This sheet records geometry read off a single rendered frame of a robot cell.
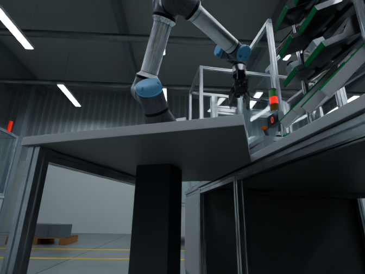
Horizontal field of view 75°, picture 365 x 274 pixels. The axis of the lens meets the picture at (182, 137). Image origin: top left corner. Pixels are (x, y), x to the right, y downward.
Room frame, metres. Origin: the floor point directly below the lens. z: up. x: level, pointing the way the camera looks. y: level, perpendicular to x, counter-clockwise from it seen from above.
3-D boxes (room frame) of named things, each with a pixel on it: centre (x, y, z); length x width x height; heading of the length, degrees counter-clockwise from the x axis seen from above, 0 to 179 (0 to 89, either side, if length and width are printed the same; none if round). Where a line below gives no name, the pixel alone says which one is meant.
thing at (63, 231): (5.86, 3.09, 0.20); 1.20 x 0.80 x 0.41; 92
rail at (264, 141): (1.41, -0.30, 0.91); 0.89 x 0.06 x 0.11; 9
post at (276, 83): (1.37, -0.61, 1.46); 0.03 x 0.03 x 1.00; 9
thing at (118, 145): (1.06, 0.05, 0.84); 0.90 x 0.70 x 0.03; 162
